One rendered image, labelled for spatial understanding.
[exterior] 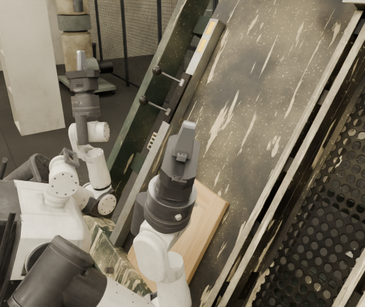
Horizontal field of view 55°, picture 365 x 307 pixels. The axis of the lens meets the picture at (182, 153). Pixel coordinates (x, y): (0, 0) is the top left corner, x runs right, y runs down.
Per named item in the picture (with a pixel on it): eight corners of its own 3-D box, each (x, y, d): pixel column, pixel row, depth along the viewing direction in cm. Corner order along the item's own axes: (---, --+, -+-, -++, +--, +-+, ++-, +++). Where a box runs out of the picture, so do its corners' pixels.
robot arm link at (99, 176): (113, 159, 120) (122, 203, 130) (95, 150, 126) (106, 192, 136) (87, 173, 113) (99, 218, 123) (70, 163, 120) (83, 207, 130)
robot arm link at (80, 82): (80, 72, 120) (83, 107, 122) (57, 72, 112) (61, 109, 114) (108, 69, 113) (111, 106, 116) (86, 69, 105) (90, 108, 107)
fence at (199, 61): (117, 239, 145) (108, 239, 143) (217, 23, 133) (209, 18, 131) (122, 246, 141) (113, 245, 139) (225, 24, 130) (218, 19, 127)
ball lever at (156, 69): (182, 88, 134) (150, 73, 131) (186, 79, 133) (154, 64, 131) (183, 89, 130) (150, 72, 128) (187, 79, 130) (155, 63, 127)
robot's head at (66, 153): (44, 184, 83) (60, 157, 82) (44, 169, 90) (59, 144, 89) (69, 194, 86) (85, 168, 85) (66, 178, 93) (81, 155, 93)
